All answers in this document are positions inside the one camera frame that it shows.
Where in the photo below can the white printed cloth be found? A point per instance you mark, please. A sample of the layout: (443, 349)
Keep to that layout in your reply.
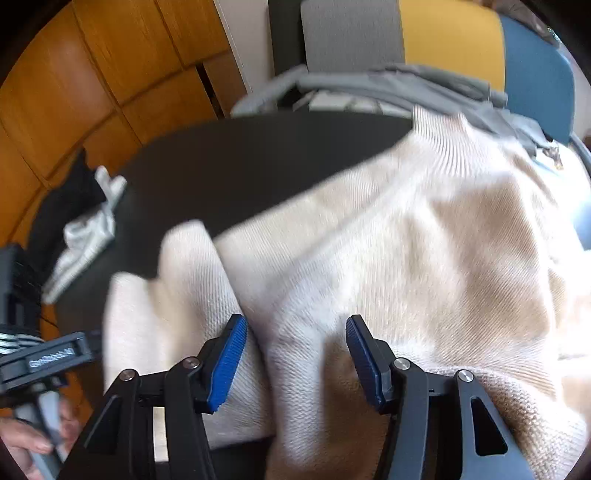
(567, 184)

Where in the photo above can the beige blanket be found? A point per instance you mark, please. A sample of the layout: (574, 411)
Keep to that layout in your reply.
(521, 16)

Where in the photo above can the grey garment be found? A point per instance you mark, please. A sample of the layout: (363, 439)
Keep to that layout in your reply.
(392, 81)

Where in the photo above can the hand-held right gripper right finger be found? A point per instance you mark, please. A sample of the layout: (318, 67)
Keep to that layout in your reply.
(364, 364)

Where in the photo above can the white cabinet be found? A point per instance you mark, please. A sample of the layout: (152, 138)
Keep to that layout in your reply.
(240, 50)

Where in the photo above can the person's left hand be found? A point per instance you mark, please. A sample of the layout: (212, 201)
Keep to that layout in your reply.
(25, 445)

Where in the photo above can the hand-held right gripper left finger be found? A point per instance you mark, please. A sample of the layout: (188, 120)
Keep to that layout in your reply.
(226, 364)

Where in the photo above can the white and black cloth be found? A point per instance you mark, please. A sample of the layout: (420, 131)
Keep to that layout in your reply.
(85, 240)

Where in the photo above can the cream knit sweater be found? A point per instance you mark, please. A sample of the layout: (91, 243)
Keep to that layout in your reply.
(415, 230)

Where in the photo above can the grey yellow blue colour-block rug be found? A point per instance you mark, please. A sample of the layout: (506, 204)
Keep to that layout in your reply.
(452, 41)

